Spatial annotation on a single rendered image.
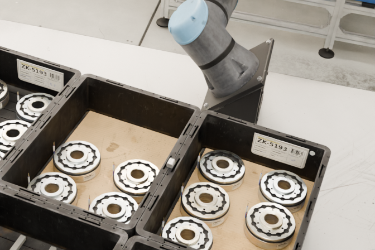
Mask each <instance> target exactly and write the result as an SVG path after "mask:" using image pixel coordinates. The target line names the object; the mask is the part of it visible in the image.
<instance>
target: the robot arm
mask: <svg viewBox="0 0 375 250"><path fill-rule="evenodd" d="M237 3H238V0H186V1H185V2H184V3H182V4H181V5H180V6H179V7H178V8H177V10H176V11H175V12H174V13H173V14H172V16H171V18H170V20H169V25H168V28H169V31H170V34H172V36H173V38H174V40H175V41H176V42H177V43H178V44H179V45H180V46H181V47H182V48H183V49H184V50H185V52H186V53H187V54H188V55H189V56H190V57H191V59H192V60H193V61H194V63H196V64H197V66H198V67H199V68H200V70H201V71H202V73H203V76H204V78H205V81H206V83H207V86H208V88H209V90H210V92H211V93H212V94H213V96H215V97H217V98H222V97H226V96H228V95H231V94H233V93H234V92H236V91H237V90H239V89H240V88H241V87H243V86H244V85H246V84H247V83H248V82H249V81H250V80H251V78H252V77H253V76H254V74H255V73H256V72H257V70H258V67H259V60H258V58H257V57H256V56H255V54H254V53H252V52H250V51H249V50H247V49H246V48H244V47H243V46H241V45H240V44H238V43H236V42H235V40H234V39H233V38H232V36H231V35H230V34H229V33H228V31H227V30H226V29H225V28H226V26H227V24H228V21H229V19H230V17H231V15H232V13H233V11H234V9H235V8H236V6H237Z"/></svg>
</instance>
